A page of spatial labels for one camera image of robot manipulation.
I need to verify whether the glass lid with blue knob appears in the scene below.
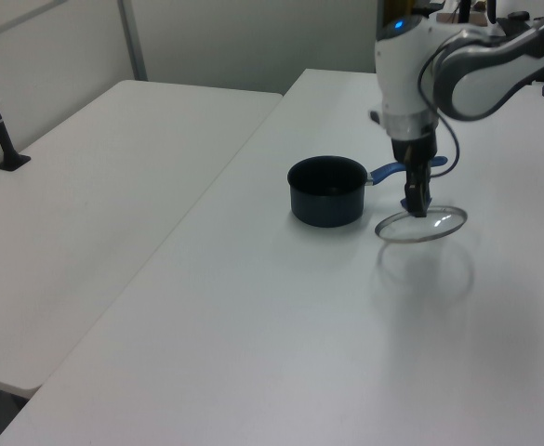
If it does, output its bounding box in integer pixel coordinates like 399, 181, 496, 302
374, 196, 469, 245

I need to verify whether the grey metal partition post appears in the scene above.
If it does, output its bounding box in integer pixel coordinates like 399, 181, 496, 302
116, 0, 149, 82

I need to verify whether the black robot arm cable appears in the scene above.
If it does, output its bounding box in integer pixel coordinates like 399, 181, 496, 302
417, 30, 461, 178

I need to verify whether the dark blue saucepan with handle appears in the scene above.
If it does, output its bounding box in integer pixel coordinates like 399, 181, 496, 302
286, 155, 449, 229

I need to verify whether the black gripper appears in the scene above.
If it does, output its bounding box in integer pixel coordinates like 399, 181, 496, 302
390, 130, 440, 219

